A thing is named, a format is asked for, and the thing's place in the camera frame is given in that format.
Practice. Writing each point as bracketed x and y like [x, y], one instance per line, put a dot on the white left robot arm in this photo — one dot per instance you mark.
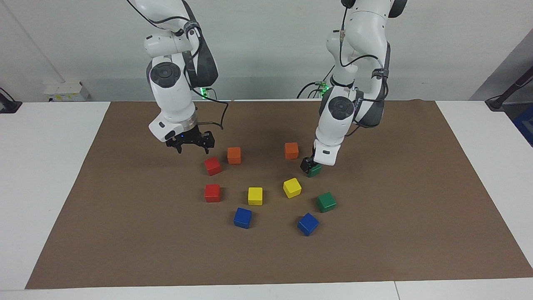
[366, 25]

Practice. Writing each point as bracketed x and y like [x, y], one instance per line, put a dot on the blue wooden block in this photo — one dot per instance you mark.
[308, 224]
[242, 217]

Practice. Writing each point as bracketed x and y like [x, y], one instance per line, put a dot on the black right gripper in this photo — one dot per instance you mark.
[191, 137]

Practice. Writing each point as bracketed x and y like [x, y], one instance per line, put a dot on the green wooden block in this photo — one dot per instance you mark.
[326, 202]
[315, 171]

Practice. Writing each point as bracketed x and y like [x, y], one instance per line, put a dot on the white box yellow labels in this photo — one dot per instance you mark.
[66, 89]

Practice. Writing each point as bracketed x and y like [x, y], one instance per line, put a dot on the brown table mat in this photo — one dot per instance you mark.
[166, 250]

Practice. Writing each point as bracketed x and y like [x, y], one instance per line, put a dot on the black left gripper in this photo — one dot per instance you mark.
[311, 160]

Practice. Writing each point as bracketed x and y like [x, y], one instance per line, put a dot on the blue crate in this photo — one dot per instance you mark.
[525, 125]

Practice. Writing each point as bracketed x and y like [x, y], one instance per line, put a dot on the black stand with pole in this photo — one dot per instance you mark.
[495, 102]

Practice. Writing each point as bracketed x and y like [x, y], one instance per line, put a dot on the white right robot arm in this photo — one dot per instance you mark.
[170, 104]

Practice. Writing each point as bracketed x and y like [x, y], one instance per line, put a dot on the yellow wooden block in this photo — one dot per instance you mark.
[292, 187]
[255, 196]

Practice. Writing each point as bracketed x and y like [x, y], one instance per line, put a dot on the green lit left base plug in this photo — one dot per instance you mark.
[322, 86]

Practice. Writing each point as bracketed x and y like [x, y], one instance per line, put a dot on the orange wooden block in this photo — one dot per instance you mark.
[234, 155]
[291, 150]

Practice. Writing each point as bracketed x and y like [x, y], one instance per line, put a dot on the black clamp mount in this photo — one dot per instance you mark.
[8, 106]

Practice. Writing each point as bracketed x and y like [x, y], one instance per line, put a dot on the red wooden block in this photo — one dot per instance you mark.
[212, 193]
[212, 166]

